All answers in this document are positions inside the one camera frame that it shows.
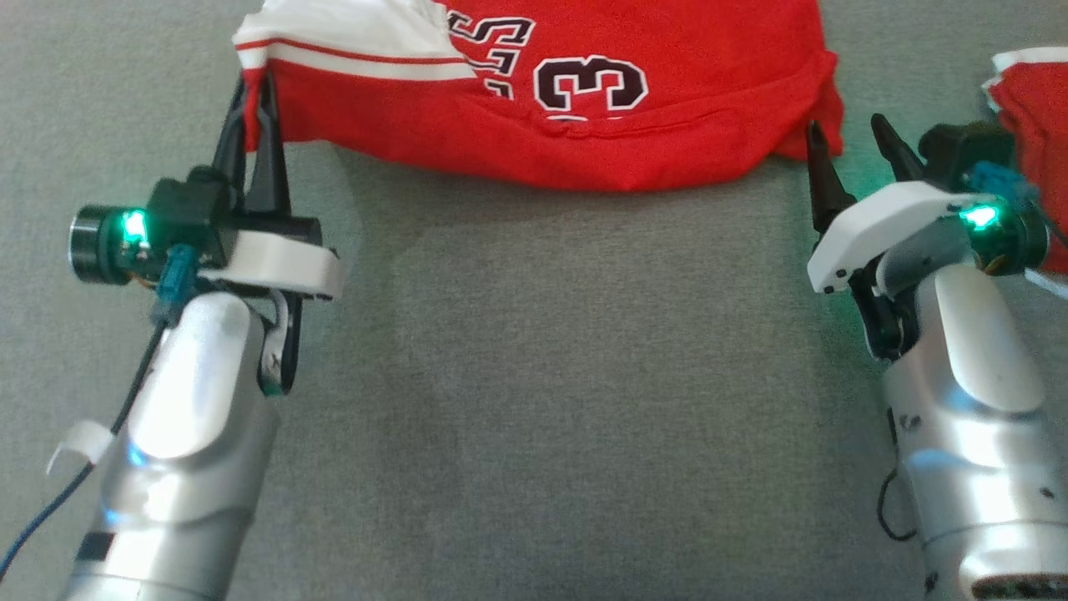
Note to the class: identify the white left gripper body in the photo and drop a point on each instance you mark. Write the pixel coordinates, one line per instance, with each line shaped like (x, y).
(275, 263)

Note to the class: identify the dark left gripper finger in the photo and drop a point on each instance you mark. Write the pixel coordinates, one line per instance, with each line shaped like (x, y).
(271, 167)
(229, 142)

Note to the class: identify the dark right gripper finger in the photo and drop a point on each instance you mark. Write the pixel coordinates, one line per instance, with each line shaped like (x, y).
(828, 188)
(899, 154)

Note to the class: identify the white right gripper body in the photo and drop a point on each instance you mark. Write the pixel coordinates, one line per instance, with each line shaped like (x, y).
(884, 225)

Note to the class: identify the red basketball jersey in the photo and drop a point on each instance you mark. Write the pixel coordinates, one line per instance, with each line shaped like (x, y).
(667, 142)

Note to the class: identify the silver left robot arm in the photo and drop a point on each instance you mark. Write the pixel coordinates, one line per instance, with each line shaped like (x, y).
(192, 451)

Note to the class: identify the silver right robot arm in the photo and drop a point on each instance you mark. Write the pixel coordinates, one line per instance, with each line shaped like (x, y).
(976, 434)

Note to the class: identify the red garment with white trim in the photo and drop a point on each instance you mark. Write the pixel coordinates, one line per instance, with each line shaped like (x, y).
(1039, 133)

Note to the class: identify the white tape tag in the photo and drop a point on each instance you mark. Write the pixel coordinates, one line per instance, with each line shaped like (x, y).
(83, 442)

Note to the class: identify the grey sofa ottoman cushion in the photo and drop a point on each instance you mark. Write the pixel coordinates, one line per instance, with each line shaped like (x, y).
(542, 376)

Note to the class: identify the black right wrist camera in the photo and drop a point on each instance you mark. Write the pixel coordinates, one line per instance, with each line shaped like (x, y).
(989, 217)

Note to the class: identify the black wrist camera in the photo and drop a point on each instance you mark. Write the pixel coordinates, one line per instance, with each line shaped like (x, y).
(150, 225)
(989, 217)

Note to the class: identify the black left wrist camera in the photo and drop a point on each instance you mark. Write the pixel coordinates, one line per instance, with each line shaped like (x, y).
(150, 225)

